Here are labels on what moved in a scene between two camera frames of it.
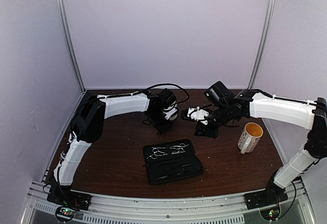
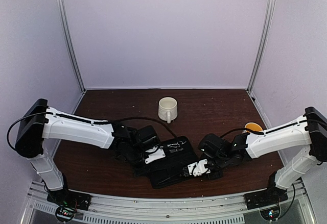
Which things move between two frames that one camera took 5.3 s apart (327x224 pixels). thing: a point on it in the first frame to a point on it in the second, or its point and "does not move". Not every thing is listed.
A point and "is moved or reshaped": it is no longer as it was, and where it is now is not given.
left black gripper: x=161 y=129 to x=136 y=171
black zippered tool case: x=171 y=161 does not move
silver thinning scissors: x=180 y=149 is moved or reshaped
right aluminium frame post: x=266 y=32 does not move
